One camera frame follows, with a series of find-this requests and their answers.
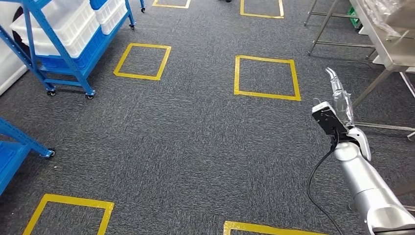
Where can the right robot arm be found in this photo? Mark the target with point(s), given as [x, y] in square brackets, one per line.
[366, 181]

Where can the blue metal shelf rack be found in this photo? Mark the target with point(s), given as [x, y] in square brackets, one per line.
[9, 159]

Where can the yellow floor tape square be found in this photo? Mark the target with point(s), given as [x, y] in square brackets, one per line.
[149, 46]
[74, 199]

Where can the blue wheeled rack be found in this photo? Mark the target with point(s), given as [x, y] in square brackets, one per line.
[74, 69]
[142, 9]

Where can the white plastic bin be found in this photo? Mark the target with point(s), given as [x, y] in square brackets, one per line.
[61, 14]
[113, 24]
[110, 9]
[81, 40]

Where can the green plastic crate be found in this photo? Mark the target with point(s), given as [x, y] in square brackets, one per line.
[354, 18]

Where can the stainless steel table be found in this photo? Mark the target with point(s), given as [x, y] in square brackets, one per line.
[379, 45]

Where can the clear plastic bag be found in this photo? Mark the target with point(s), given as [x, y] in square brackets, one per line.
[382, 16]

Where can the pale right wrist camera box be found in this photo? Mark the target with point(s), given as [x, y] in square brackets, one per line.
[327, 120]

